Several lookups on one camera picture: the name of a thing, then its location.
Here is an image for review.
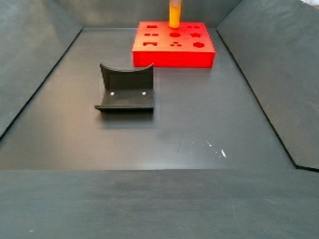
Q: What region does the orange oval peg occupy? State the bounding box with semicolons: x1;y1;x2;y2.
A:
168;0;182;28

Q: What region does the black curved holder stand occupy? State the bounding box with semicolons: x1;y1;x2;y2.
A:
95;64;155;112

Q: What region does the red shape sorter block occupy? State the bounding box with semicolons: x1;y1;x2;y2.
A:
132;21;216;68

